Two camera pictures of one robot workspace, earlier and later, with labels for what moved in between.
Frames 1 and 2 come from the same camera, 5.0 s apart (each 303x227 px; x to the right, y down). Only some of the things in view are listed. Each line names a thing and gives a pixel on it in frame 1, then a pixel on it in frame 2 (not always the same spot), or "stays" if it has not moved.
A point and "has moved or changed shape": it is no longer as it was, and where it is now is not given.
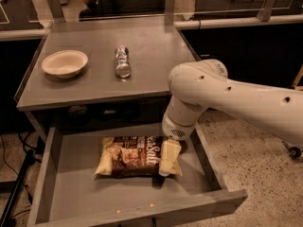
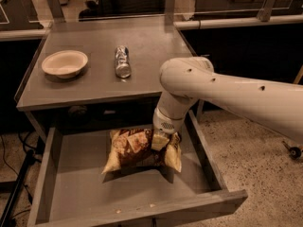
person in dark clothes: [118, 0] stays
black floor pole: [28, 161] stays
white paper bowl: [64, 63] stays
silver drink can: [123, 68] stays
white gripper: [174, 130] -> [164, 124]
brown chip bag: [132, 156] has moved or changed shape
